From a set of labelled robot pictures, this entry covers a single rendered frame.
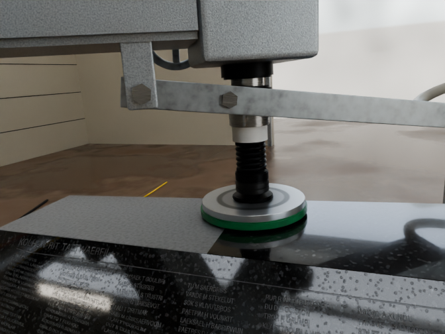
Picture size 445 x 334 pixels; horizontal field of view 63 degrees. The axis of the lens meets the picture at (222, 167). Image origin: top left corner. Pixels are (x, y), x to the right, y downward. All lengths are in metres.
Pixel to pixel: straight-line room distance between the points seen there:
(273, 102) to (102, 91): 6.61
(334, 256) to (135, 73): 0.42
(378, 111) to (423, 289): 0.35
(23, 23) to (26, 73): 6.18
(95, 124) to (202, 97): 6.82
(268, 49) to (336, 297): 0.39
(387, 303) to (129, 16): 0.55
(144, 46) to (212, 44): 0.11
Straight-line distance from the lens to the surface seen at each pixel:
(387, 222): 0.74
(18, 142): 6.60
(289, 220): 0.69
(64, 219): 0.88
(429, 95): 1.17
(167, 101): 0.64
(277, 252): 0.61
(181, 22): 0.61
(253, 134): 0.70
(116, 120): 7.10
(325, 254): 0.61
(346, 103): 0.74
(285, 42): 0.63
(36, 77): 6.91
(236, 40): 0.61
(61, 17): 0.62
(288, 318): 0.56
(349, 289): 0.56
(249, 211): 0.69
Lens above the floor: 1.08
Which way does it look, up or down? 14 degrees down
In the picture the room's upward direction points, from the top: 4 degrees counter-clockwise
